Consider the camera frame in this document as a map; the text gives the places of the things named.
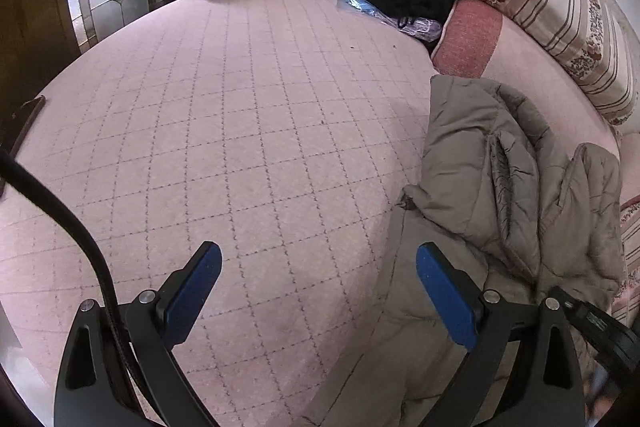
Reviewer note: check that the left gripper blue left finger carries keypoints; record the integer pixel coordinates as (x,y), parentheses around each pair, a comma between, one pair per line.
(158,321)

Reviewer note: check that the pink quilted bed cover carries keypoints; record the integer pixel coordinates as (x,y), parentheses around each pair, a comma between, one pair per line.
(284,131)

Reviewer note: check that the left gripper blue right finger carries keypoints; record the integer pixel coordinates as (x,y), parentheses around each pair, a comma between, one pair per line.
(474,319)

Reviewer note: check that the striped floral cushion at right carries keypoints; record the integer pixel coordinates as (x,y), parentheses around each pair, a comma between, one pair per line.
(625,306)

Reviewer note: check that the olive green puffer jacket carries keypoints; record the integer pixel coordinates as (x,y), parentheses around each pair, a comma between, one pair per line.
(506,203)

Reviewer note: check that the pink bolster with red ends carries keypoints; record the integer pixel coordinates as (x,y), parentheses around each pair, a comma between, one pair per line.
(479,42)

